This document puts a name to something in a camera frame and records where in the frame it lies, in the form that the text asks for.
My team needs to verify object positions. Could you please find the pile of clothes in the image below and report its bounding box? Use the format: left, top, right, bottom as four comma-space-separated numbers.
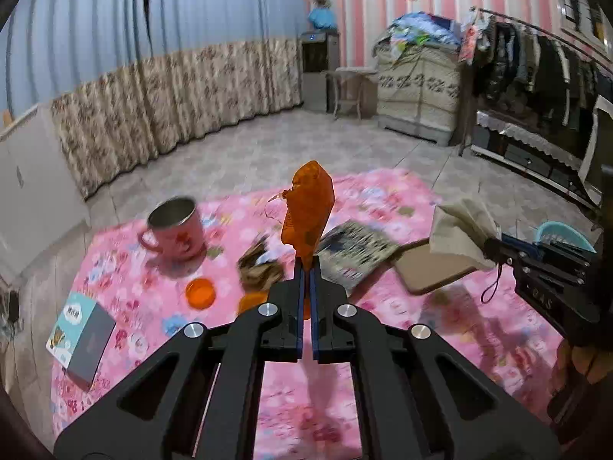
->
388, 11, 461, 59

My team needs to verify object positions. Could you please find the person's right hand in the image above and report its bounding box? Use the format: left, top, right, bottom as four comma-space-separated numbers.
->
546, 340, 612, 444

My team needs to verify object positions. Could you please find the covered storage chest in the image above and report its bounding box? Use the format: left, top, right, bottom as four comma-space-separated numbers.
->
374, 44, 460, 146

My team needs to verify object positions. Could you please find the light blue tissue box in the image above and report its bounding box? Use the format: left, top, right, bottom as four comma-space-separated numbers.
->
46, 292, 115, 388

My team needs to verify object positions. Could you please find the small metal stool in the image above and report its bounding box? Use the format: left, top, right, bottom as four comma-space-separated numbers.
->
322, 67, 378, 120

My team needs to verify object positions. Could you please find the pink floral tablecloth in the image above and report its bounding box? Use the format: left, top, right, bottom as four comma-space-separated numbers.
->
49, 192, 560, 459

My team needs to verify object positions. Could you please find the teal plastic basket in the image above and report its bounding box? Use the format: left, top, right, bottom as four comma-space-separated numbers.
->
534, 221, 595, 252

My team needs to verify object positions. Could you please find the beige paper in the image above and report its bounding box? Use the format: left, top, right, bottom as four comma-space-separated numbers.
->
429, 196, 502, 271

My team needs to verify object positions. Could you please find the blue potted plant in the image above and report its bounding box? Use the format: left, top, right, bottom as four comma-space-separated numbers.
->
308, 0, 338, 30

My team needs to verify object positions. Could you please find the blue floral curtain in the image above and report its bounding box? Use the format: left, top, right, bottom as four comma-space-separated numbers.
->
1, 0, 305, 197

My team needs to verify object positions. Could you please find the water dispenser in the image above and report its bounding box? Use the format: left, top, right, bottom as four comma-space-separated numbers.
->
300, 29, 340, 112

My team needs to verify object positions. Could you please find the brown phone case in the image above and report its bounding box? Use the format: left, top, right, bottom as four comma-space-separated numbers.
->
392, 239, 476, 296

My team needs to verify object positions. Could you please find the small torn wrapper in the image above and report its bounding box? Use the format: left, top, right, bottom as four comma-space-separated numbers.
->
237, 235, 285, 293

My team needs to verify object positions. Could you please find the pink metal mug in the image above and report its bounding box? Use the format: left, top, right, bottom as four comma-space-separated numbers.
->
137, 196, 206, 261

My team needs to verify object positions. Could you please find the window picture on wall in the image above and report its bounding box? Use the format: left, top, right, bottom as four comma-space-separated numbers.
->
560, 0, 612, 57

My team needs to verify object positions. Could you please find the white cabinet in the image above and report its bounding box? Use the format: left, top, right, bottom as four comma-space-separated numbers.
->
0, 104, 90, 287

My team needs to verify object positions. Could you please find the clothes rack with garments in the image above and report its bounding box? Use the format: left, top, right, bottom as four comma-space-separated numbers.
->
460, 7, 612, 208

